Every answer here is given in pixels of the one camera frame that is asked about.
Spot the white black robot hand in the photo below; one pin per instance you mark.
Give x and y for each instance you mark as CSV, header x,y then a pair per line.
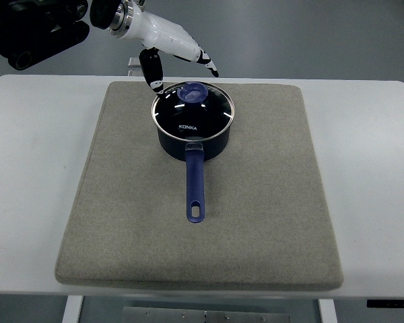
x,y
157,34

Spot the glass pot lid blue knob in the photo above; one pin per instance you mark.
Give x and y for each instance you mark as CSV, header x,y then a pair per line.
x,y
193,110

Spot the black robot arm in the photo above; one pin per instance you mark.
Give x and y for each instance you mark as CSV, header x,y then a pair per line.
x,y
33,31

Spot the upper floor socket plate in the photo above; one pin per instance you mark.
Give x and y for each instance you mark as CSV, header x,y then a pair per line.
x,y
134,62

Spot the floor socket plate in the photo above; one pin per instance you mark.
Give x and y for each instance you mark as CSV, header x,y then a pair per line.
x,y
135,73
134,62

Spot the lower floor socket plate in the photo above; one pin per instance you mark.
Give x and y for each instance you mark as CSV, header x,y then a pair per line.
x,y
135,73

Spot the beige fabric mat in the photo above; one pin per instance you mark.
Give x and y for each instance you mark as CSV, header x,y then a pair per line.
x,y
254,217

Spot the left white table leg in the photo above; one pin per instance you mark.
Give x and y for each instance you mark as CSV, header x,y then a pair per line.
x,y
72,309

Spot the white table leg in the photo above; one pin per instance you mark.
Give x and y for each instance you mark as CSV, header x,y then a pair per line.
x,y
327,311
72,309

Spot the right white table leg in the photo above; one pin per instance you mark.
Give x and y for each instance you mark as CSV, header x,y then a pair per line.
x,y
327,311

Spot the black table control panel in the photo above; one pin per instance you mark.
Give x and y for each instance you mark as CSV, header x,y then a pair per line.
x,y
385,303

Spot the dark pot blue handle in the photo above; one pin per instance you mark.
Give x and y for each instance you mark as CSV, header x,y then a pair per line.
x,y
194,153

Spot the metal base plate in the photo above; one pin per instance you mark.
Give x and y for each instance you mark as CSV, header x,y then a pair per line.
x,y
140,314

